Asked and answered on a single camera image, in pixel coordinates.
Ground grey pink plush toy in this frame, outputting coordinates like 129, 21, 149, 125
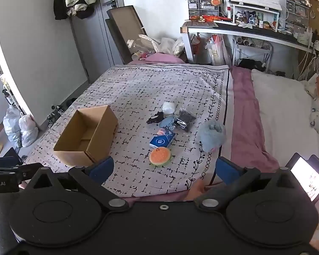
198, 120, 226, 153

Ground plush hamburger toy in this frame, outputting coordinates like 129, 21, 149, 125
149, 147, 171, 166

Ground pink bed sheet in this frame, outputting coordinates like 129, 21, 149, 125
126, 66, 279, 204

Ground brown cardboard box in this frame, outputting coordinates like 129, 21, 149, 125
53, 105, 118, 167

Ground white plastic bags on floor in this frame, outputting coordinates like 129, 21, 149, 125
3, 105, 39, 149

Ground shoes on floor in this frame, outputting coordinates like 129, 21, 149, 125
46, 98, 76, 128

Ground smartphone with lit screen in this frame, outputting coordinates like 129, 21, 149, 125
285, 153, 319, 204

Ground patterned white bed blanket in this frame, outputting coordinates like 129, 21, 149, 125
26, 64, 233, 197

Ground white pillow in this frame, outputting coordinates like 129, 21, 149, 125
251, 70, 319, 166

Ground grey door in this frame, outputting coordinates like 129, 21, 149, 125
71, 0, 124, 84

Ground white shopping bag under desk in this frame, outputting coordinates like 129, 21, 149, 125
205, 34, 231, 66

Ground clear plastic bottle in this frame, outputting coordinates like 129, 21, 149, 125
127, 39, 151, 53

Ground white desk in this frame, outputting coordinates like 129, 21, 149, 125
180, 21, 315, 64

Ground leaning brown board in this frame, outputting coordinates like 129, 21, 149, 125
105, 5, 147, 65

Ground grey drawer organizer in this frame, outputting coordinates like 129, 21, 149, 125
187, 0, 221, 19

